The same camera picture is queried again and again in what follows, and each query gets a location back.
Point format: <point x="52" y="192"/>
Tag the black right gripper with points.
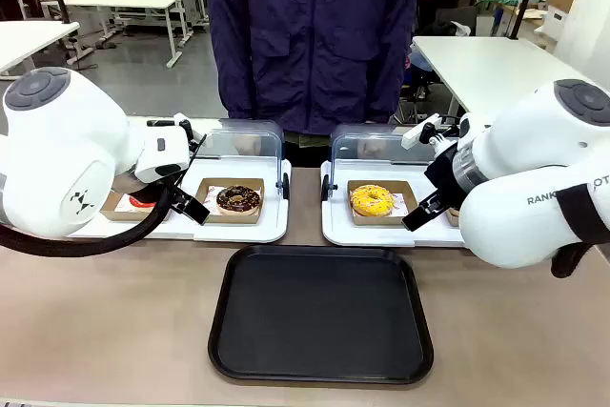
<point x="448" y="173"/>

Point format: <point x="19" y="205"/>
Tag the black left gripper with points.
<point x="128" y="184"/>

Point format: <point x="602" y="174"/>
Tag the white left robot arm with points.
<point x="52" y="149"/>

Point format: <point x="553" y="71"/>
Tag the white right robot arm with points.
<point x="524" y="154"/>

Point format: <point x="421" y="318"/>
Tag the brown cardboard donut box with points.
<point x="405" y="188"/>
<point x="112" y="209"/>
<point x="453" y="218"/>
<point x="207" y="185"/>

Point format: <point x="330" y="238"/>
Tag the chocolate sprinkled donut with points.
<point x="239" y="200"/>

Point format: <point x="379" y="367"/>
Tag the red glazed donut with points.
<point x="140" y="202"/>

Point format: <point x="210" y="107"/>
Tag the yellow glazed donut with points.
<point x="372" y="200"/>

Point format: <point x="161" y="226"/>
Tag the white display tray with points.
<point x="248" y="230"/>
<point x="338" y="230"/>

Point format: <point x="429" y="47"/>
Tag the black plastic serving tray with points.
<point x="321" y="314"/>

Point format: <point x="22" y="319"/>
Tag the person's right hand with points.
<point x="247" y="144"/>

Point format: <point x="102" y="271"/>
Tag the person's left hand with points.
<point x="372" y="147"/>

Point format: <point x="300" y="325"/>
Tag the clear plastic display cover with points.
<point x="248" y="145"/>
<point x="372" y="147"/>

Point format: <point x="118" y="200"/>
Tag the large white background table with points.
<point x="486" y="68"/>

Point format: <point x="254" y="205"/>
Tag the person in navy jacket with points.
<point x="310" y="35"/>

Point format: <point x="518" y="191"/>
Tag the white storage box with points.
<point x="548" y="26"/>

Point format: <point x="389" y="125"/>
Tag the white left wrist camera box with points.
<point x="162" y="152"/>

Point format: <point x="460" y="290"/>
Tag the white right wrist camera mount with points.
<point x="419" y="133"/>

